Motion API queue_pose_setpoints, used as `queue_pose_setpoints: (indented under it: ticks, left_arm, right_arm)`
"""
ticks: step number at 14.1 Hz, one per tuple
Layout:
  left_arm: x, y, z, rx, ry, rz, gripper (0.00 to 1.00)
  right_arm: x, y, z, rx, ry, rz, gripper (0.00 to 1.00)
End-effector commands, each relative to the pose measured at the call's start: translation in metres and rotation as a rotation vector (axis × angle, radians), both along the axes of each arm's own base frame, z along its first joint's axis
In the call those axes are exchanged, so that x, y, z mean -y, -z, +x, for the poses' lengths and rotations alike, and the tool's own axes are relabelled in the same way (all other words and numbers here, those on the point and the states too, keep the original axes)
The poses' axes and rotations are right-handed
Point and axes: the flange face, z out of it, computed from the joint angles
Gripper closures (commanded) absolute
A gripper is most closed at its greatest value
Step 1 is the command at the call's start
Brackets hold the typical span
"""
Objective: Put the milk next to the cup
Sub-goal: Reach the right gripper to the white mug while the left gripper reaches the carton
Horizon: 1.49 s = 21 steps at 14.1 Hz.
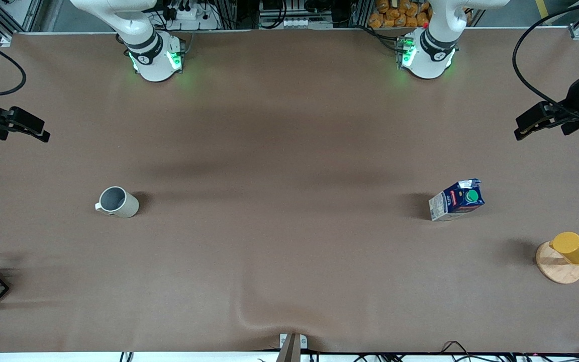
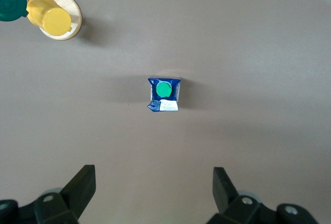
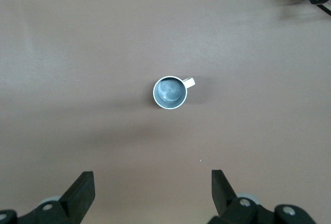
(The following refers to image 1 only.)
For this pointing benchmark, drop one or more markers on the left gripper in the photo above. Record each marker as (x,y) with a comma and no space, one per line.
(578,100)

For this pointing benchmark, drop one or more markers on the blue milk carton green cap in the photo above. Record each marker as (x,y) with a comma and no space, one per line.
(458,201)

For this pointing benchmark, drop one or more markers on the grey ceramic mug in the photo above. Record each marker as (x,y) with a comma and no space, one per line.
(123,205)

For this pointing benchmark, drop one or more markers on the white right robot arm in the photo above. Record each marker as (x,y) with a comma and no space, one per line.
(154,65)

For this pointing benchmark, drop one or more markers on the yellow plastic cup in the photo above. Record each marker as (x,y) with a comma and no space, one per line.
(573,247)

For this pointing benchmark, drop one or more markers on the round wooden cup stand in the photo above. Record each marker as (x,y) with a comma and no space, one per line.
(556,271)

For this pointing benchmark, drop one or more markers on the bag of orange buns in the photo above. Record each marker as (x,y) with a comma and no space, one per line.
(390,15)

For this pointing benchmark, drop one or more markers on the white power strip with plugs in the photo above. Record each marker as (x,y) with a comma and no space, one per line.
(189,15)

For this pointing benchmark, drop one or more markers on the long white power strip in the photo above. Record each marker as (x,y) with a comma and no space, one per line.
(299,22)

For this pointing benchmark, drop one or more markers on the brown table cover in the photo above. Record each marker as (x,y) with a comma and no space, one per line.
(289,281)

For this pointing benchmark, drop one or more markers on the metal table bracket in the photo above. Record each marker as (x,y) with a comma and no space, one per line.
(292,347)

